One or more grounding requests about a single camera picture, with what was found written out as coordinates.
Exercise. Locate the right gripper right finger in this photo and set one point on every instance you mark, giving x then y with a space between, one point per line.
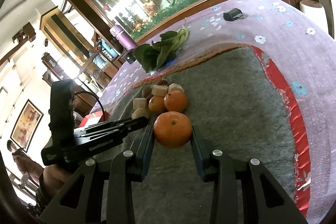
213 165

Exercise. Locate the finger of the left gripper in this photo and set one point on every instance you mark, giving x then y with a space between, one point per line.
127 124

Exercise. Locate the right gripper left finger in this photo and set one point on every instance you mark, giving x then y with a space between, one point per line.
131 165

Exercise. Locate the large orange mandarin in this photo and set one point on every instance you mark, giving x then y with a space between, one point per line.
172 129

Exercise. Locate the dark red date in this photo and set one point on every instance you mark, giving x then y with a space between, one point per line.
163 83

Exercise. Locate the person's left hand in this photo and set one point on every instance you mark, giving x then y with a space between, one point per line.
54 179

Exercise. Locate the red gift box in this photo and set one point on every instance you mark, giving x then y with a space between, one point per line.
94 118

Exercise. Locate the small orange mandarin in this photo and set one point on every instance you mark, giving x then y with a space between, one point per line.
156 105

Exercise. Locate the brown kiwi fruit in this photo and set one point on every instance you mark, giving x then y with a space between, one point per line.
146 91

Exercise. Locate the orange mandarin middle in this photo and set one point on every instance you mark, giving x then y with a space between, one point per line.
176 101

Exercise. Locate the green leafy vegetable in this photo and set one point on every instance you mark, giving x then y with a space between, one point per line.
154 56

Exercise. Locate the purple thermos bottle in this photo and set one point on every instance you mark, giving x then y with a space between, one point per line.
123 37

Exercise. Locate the purple floral tablecloth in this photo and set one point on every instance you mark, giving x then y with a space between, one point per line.
298 58

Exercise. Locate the small black device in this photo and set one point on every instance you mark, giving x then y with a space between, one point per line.
233 15

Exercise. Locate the white paper roll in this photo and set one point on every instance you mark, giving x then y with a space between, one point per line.
316 13

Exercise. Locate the framed wall painting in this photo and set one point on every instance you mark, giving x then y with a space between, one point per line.
26 125

